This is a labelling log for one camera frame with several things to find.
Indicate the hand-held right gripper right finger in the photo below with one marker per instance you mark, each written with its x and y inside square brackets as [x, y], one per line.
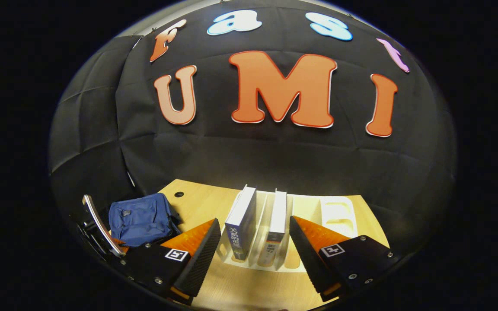
[309, 255]

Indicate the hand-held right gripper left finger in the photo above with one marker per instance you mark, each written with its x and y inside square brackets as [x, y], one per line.
[201, 259]

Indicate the blue schoolbag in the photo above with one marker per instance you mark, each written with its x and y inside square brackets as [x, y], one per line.
[141, 220]

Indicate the white portrait cover book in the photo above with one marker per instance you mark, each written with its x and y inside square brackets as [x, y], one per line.
[277, 220]

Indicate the white bookshelf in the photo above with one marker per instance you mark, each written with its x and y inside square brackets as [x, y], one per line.
[337, 211]

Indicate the blue cover book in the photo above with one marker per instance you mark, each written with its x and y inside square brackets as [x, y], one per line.
[240, 224]

